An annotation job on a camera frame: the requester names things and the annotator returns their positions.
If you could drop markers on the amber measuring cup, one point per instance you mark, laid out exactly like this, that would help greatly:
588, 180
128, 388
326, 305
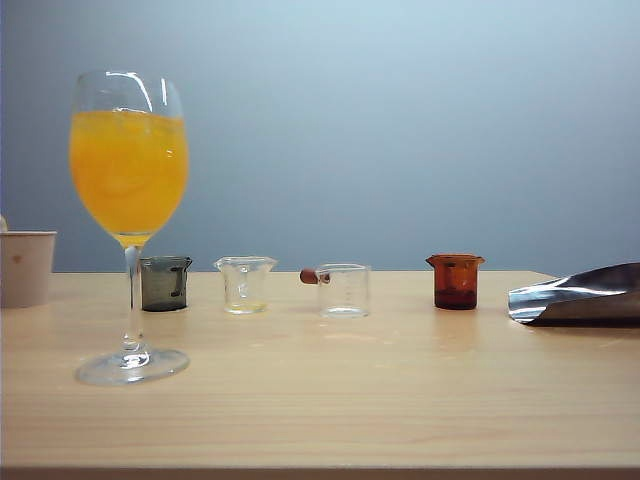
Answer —
455, 282

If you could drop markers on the dark grey measuring cup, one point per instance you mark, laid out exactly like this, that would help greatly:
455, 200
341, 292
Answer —
160, 290

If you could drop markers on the clear cup with wooden knob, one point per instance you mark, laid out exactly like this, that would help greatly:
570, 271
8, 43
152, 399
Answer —
345, 295

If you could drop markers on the wine glass with orange drink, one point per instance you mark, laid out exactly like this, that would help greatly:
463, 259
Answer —
129, 165

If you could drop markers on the clear flared measuring cup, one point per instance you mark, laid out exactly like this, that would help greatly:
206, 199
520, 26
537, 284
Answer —
245, 287

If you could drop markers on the pale item in paper cup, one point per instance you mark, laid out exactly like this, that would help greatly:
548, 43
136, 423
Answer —
2, 224

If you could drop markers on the silver foil bag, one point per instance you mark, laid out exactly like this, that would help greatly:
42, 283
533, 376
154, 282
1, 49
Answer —
585, 297

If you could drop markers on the white paper cup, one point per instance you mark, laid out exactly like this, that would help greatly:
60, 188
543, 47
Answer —
25, 270

